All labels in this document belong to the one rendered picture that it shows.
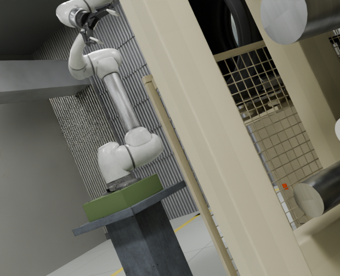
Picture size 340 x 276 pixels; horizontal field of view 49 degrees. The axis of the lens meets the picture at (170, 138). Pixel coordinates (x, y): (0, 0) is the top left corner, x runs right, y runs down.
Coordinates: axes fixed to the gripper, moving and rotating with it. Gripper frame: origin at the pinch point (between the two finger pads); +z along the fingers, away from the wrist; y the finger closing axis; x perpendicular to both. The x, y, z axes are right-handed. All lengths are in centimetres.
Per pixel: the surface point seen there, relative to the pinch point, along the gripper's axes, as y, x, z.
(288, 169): 5, -134, 38
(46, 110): 95, -273, -471
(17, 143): 158, -227, -419
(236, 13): -22, -9, 49
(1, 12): -6, -110, -428
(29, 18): -22, -155, -448
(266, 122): -13, -118, 17
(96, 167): 134, -344, -359
